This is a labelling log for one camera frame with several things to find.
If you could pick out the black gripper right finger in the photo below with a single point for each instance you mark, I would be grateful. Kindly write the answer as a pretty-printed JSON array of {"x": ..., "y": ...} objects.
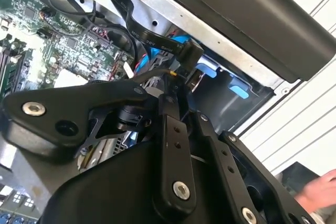
[{"x": 228, "y": 161}]

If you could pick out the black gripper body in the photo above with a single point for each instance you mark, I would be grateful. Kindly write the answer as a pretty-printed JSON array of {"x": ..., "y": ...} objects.
[{"x": 105, "y": 195}]

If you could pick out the bare person hand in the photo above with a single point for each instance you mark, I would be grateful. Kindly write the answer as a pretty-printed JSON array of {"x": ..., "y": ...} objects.
[{"x": 320, "y": 195}]

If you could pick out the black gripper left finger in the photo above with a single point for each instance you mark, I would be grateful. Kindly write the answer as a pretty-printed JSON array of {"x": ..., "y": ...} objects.
[{"x": 52, "y": 121}]

